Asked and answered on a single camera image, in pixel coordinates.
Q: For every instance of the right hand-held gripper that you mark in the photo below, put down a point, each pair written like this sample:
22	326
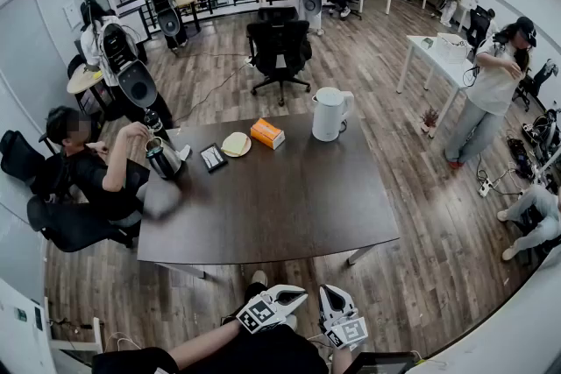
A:
346	333

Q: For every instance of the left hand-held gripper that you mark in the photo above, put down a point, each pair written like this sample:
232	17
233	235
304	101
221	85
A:
258	315

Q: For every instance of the person's right forearm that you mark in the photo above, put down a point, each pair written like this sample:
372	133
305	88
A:
342	361

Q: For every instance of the person's left forearm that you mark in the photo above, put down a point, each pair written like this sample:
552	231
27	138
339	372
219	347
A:
206	341

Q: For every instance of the person's beige shoe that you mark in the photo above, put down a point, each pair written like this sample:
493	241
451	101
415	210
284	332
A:
259	278

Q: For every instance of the person's black clothing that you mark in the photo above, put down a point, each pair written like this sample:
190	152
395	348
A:
263	357

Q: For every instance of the black chest-mounted monitor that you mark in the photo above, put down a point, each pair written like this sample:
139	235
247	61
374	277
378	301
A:
381	363

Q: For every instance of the white round plate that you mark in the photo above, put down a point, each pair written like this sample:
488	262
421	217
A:
248	146

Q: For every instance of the pale bread slice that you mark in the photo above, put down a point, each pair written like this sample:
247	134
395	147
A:
234	143

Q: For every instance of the orange tissue box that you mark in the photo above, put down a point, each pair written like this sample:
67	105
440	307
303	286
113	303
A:
267	133

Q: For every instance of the white electric kettle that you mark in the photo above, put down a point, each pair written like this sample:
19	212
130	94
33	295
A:
326	118

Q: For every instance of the crumpled white tissue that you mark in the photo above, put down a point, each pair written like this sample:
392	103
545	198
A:
185	152

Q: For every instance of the white power strip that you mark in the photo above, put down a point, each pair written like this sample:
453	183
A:
249	62
484	188

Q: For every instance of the small potted plant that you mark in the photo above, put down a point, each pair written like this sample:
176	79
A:
429	118

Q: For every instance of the black water bottle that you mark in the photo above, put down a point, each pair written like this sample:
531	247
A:
153	120

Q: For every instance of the white side desk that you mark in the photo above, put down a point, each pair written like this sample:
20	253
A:
22	328

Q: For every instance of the white storage basket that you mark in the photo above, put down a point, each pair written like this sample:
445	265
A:
451	48

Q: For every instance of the yellow cloth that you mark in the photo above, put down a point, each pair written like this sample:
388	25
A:
96	74

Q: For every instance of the black picture frame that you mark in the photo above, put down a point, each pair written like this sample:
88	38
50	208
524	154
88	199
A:
213	157

